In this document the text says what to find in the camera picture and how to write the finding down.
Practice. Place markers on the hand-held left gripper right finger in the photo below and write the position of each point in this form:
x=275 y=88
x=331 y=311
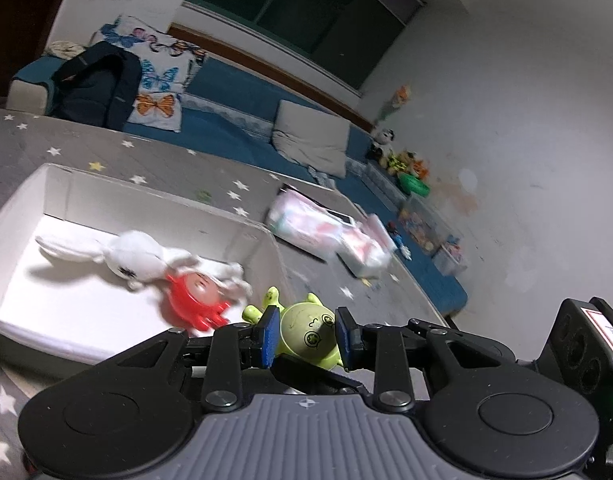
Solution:
x=344 y=340

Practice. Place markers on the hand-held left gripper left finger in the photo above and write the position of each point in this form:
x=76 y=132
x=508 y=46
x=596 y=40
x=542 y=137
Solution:
x=269 y=337

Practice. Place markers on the green round toy figure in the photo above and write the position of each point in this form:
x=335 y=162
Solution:
x=306 y=330

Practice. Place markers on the white cardboard box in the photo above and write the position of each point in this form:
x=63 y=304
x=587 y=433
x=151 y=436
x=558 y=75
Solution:
x=76 y=300

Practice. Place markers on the red plastic toy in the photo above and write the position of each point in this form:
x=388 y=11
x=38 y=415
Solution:
x=191 y=300

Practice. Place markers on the small pink tissue pack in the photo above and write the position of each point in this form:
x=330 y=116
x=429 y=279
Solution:
x=366 y=250

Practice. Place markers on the small blue toy figure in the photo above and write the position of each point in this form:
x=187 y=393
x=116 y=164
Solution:
x=399 y=240

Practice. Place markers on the large pink tissue pack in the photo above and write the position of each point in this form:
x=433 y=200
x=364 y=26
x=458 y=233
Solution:
x=306 y=225

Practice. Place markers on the small clear toy box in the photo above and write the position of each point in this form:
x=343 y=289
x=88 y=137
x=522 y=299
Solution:
x=451 y=257

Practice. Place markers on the clear storage box with toys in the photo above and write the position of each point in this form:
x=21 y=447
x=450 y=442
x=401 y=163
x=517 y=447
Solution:
x=424 y=222

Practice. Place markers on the white plush rabbit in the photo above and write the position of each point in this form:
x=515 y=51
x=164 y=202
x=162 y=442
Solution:
x=136 y=255

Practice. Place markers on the green plastic basin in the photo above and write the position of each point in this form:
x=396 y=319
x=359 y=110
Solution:
x=415 y=185

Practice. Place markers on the yellow plush toy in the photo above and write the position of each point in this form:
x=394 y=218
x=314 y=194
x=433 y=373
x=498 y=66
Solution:
x=399 y=161

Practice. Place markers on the orange plush toy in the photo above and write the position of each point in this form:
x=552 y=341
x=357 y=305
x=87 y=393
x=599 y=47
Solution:
x=420 y=165

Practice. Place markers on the panda plush toy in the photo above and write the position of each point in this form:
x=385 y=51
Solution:
x=384 y=137

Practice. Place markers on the grey pillow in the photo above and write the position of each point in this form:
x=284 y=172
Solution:
x=311 y=135

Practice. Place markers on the grey star print mat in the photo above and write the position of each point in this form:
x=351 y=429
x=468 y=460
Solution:
x=136 y=160

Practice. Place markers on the blue sofa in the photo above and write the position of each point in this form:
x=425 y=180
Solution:
x=226 y=95

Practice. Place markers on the butterfly print pillow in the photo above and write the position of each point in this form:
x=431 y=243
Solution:
x=156 y=105

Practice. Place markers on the black backpack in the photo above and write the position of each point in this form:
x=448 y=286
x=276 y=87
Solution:
x=91 y=85

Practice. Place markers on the dark window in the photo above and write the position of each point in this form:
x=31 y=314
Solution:
x=311 y=5

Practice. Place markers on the pale crumpled cloth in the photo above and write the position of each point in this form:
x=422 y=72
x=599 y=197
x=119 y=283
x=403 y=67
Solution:
x=66 y=49

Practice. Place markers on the orange green wall hanging toy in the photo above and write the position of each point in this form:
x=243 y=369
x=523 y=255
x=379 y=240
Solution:
x=399 y=97

